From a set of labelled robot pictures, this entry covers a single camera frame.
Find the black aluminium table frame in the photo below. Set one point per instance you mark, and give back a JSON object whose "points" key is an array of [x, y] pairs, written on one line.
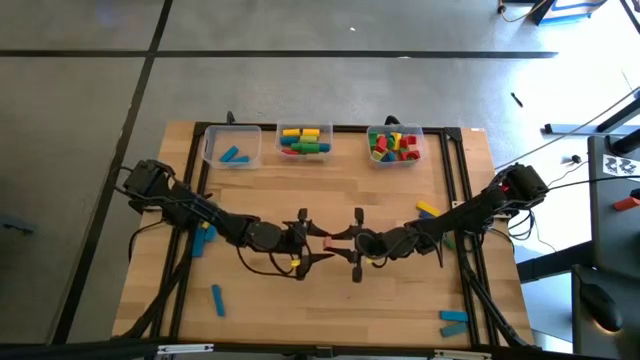
{"points": [[350, 128]]}

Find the printed white paper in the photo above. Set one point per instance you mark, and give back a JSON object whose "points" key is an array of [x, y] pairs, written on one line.
{"points": [[620, 165]]}

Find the light green wooden cylinder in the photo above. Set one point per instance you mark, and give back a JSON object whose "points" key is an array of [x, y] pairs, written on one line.
{"points": [[308, 139]]}

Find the red wooden block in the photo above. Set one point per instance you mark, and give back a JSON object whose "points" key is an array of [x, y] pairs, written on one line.
{"points": [[381, 144]]}

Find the black table clamp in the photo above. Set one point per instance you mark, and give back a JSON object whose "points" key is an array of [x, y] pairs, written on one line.
{"points": [[391, 119], [230, 117]]}

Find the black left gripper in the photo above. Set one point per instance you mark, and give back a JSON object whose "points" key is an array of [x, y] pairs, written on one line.
{"points": [[295, 240]]}

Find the blue arch block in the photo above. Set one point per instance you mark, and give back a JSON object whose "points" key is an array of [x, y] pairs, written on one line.
{"points": [[388, 157]]}

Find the orange red tool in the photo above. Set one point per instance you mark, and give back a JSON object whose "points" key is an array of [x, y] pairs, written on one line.
{"points": [[627, 204]]}

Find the yellow wooden cylinder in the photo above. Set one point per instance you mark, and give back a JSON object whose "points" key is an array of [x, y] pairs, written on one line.
{"points": [[310, 132], [291, 132]]}

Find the blue wooden cylinder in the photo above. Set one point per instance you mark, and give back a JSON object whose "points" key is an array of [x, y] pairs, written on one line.
{"points": [[288, 141], [325, 147]]}

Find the black computer mouse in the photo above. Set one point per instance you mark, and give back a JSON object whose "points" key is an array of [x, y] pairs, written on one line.
{"points": [[600, 307]]}

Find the yellow wooden block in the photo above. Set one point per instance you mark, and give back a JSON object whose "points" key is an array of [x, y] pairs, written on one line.
{"points": [[396, 139]]}

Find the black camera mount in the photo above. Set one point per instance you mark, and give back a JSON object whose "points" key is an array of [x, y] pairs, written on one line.
{"points": [[324, 352]]}

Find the clear plastic bin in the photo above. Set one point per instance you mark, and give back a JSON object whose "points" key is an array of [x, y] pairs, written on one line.
{"points": [[250, 137], [424, 150], [328, 156]]}

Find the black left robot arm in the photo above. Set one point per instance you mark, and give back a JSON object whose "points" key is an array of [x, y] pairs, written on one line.
{"points": [[200, 212]]}

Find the green wooden plank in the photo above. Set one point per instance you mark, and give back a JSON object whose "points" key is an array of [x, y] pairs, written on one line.
{"points": [[450, 243]]}

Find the red arch block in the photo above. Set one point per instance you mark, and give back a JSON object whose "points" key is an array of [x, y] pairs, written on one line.
{"points": [[411, 156]]}

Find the blocks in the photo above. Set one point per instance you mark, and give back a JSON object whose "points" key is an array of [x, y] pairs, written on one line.
{"points": [[428, 208], [327, 243]]}

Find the silver mounting plate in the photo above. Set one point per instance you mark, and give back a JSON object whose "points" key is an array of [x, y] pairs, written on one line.
{"points": [[457, 204]]}

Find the red wooden cylinder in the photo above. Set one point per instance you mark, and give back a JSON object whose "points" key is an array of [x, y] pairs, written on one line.
{"points": [[290, 152]]}

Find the silver corner bracket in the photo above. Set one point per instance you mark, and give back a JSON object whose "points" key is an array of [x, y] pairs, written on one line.
{"points": [[185, 348], [462, 355]]}

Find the teal wooden plank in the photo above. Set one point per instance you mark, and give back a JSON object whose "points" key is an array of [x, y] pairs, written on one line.
{"points": [[453, 329]]}

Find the small black floor object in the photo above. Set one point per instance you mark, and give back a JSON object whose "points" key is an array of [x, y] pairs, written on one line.
{"points": [[516, 100]]}

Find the blue wooden plank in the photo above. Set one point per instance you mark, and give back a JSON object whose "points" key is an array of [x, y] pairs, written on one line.
{"points": [[454, 316], [229, 153], [218, 300], [210, 233], [199, 243], [240, 160], [426, 216]]}

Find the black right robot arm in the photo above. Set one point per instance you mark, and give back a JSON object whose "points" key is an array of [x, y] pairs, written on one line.
{"points": [[450, 215]]}

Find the black desk leg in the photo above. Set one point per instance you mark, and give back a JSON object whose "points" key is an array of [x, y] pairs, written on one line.
{"points": [[620, 117]]}

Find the light green arch block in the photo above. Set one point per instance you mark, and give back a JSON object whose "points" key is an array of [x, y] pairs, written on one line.
{"points": [[377, 155]]}

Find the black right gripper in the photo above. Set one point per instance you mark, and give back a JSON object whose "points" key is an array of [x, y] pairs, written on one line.
{"points": [[367, 245]]}

